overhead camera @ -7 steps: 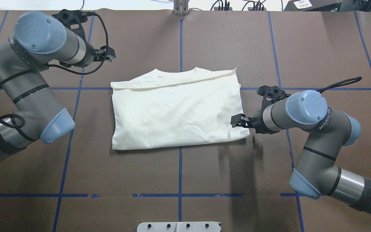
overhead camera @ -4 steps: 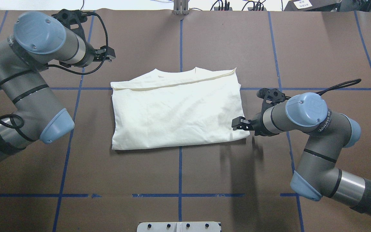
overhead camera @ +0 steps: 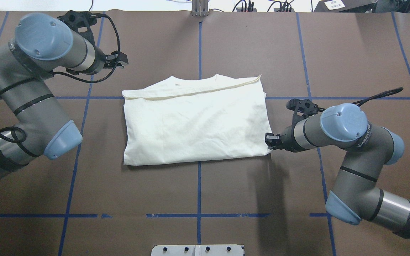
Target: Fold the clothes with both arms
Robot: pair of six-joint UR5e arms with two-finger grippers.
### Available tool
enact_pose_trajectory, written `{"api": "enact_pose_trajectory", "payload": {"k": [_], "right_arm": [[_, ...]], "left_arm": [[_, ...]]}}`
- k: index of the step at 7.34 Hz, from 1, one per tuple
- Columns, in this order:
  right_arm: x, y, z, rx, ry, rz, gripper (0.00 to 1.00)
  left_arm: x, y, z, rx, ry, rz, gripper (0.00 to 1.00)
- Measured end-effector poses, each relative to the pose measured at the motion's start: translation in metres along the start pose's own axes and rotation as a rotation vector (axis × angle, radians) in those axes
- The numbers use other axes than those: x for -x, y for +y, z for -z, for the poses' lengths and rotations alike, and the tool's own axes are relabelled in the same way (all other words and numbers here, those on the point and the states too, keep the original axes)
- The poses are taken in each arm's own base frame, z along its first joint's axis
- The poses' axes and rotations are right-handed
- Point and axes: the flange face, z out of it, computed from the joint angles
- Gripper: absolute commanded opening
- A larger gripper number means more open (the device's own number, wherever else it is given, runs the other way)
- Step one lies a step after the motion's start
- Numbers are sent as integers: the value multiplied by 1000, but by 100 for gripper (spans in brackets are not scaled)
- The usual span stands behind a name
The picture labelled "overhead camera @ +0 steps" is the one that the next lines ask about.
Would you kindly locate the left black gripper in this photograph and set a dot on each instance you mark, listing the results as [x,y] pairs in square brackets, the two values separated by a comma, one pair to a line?
[101,60]

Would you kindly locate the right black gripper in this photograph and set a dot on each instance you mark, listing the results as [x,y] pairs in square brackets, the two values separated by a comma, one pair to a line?
[286,139]

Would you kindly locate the cream cat print shirt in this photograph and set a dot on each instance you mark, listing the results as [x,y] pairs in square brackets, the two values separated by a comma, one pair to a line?
[178,120]

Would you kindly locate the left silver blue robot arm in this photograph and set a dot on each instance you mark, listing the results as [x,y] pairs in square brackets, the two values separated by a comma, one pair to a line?
[32,122]

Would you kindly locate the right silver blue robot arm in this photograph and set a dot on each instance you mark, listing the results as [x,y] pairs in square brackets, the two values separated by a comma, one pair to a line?
[355,196]

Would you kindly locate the black monitor with stand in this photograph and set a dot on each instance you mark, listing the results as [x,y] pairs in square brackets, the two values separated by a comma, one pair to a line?
[362,6]

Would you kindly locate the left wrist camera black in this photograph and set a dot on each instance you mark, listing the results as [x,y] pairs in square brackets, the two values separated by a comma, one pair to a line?
[80,21]

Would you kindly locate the aluminium frame post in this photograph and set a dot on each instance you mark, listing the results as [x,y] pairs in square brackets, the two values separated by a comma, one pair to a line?
[199,8]

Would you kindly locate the white camera mast with base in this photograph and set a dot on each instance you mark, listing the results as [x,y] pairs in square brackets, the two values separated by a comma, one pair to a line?
[199,250]

